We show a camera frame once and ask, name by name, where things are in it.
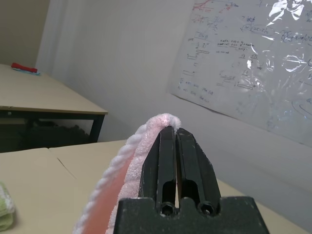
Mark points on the pink terry towel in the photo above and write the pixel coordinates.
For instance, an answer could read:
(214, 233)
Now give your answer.
(136, 151)

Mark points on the red folded cloth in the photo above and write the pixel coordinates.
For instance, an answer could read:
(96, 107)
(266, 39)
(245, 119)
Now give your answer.
(23, 67)

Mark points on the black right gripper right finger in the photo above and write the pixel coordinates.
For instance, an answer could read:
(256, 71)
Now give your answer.
(202, 175)

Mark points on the written whiteboard sheet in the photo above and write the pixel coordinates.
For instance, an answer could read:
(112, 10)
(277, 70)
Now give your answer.
(243, 61)

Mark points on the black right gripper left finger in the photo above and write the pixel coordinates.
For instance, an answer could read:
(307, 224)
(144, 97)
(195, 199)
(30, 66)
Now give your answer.
(151, 175)

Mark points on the pale blue folded cloth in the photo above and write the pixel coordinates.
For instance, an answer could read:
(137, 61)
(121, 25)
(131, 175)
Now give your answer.
(36, 73)

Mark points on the green terry towel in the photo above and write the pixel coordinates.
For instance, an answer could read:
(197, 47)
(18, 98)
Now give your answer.
(6, 207)

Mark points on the side table with black frame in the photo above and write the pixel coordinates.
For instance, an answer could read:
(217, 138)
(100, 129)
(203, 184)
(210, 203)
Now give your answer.
(36, 95)

